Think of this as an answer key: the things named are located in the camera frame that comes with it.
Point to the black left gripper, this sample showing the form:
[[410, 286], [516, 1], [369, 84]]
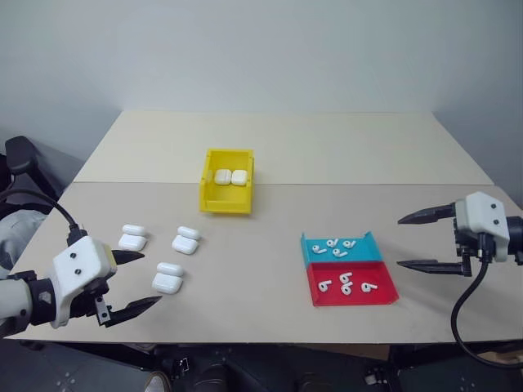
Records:
[[92, 300]]

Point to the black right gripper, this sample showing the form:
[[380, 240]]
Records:
[[470, 245]]

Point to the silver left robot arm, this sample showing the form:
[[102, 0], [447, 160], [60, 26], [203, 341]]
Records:
[[14, 302]]

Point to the white earbud case front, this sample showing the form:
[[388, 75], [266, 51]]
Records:
[[165, 281]]

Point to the white earbud case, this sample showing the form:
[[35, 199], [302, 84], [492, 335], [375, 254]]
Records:
[[132, 241], [165, 281], [184, 244], [239, 177], [223, 177]]

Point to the yellow plastic bin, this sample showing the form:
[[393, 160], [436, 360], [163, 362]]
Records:
[[220, 202]]

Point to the blue plastic tray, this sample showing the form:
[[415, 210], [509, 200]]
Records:
[[365, 251]]

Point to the white earbud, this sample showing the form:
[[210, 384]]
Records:
[[318, 249], [332, 243], [349, 244], [345, 278], [347, 289], [323, 286], [367, 287], [338, 252]]

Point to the red plastic tray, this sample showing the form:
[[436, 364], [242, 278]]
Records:
[[359, 298]]

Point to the brown rounded shape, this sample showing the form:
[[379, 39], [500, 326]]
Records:
[[159, 381]]

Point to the brown cardboard piece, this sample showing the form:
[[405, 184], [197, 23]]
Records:
[[500, 356]]

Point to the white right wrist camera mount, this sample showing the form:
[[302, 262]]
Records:
[[482, 216]]

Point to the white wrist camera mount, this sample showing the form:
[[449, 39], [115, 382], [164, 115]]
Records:
[[77, 261], [482, 216]]

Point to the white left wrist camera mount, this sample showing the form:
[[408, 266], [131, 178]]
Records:
[[77, 261]]

